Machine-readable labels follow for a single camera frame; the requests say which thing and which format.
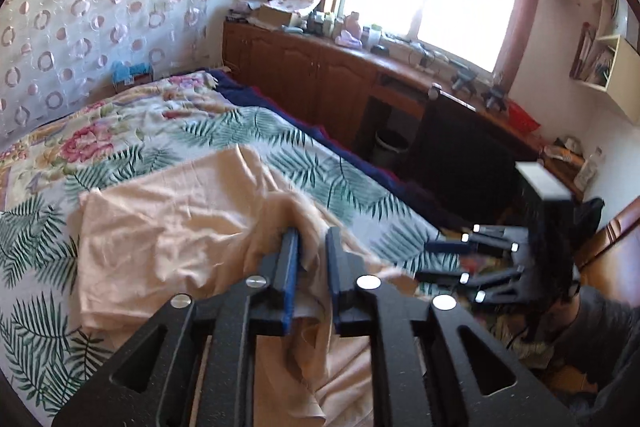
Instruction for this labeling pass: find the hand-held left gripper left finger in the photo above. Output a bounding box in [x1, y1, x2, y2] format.
[50, 227, 303, 427]

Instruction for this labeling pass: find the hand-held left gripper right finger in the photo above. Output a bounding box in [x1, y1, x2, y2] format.
[325, 227, 581, 427]

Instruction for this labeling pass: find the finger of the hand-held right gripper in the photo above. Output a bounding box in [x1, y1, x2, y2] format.
[424, 224, 531, 258]
[415, 264, 526, 305]

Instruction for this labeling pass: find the peach cloth garment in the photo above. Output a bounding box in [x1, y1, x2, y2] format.
[75, 144, 421, 427]

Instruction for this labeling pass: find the person's right forearm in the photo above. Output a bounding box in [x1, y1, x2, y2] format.
[545, 287, 640, 427]

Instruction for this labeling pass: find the black chair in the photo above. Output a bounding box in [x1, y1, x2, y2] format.
[405, 92, 541, 228]

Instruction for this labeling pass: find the red cloth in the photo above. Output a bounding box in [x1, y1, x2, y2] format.
[507, 102, 541, 132]

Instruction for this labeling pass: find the waste bin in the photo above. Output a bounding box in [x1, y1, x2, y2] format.
[375, 129, 411, 165]

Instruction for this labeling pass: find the palm leaf print sheet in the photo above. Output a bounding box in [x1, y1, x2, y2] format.
[0, 104, 461, 413]

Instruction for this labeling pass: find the small black gripper device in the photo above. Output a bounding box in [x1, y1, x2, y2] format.
[482, 84, 508, 112]
[450, 69, 478, 95]

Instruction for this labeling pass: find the wooden cabinet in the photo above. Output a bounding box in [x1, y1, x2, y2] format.
[222, 19, 586, 202]

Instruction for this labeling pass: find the floral blanket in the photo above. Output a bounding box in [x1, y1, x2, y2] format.
[0, 72, 226, 208]

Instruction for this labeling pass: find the small blue device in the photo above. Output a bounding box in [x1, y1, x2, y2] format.
[111, 61, 153, 92]

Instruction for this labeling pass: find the cardboard box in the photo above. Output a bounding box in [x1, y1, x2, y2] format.
[257, 4, 301, 28]

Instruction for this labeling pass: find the pink floral cloth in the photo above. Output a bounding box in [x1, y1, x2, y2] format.
[270, 0, 323, 14]

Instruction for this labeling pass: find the sheer curtain with circles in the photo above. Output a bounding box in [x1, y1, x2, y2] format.
[0, 0, 226, 138]

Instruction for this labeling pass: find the cream wall shelf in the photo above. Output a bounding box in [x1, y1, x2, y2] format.
[570, 0, 640, 122]

